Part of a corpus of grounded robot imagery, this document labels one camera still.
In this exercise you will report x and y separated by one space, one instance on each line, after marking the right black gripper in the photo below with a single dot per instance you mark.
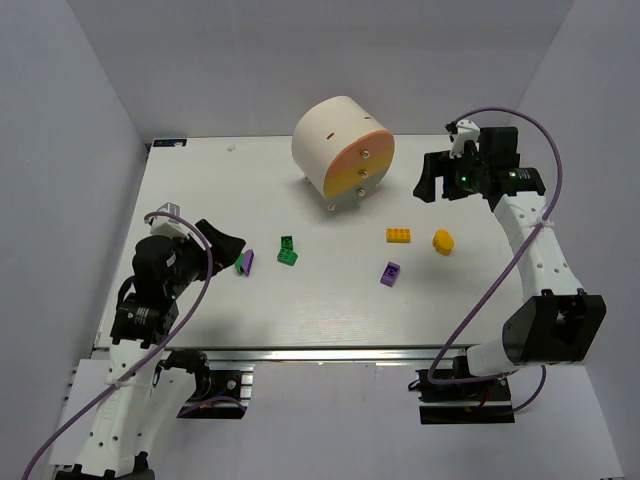
447 176

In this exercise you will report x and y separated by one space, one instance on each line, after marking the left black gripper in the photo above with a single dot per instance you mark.
201 255

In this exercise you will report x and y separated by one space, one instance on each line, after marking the green wedge lego piece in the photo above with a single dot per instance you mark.
239 264

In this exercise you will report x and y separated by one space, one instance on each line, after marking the purple rectangular lego brick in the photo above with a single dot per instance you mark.
247 261

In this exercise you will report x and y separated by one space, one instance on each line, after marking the yellow drawer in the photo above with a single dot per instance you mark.
347 176

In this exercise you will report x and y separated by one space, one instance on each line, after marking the green small lego brick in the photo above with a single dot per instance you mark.
287 242

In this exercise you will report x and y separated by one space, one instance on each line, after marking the yellow rectangular lego brick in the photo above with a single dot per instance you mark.
398 235

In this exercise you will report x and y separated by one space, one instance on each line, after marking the purple sloped lego brick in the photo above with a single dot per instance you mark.
390 274

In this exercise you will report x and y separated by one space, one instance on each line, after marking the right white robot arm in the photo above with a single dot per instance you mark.
558 319

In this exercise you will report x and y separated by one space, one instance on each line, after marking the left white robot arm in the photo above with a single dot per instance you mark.
147 388

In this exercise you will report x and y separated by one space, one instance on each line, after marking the yellow round lego piece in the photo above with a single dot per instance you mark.
442 242

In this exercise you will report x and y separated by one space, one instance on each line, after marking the white cylindrical drawer cabinet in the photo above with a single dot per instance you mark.
324 131

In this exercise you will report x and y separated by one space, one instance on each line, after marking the blue label sticker left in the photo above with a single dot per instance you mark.
169 143

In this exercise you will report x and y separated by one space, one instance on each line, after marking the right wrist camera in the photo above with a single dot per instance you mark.
460 132

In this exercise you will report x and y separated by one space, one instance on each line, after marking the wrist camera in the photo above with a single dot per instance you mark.
460 132
168 226

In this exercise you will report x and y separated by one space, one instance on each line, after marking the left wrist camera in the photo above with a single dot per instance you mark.
168 226

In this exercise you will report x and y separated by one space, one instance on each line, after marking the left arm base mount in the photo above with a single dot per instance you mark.
222 392

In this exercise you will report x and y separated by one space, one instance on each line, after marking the aluminium table rail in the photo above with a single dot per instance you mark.
316 354

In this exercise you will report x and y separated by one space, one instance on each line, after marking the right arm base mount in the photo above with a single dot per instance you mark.
480 403

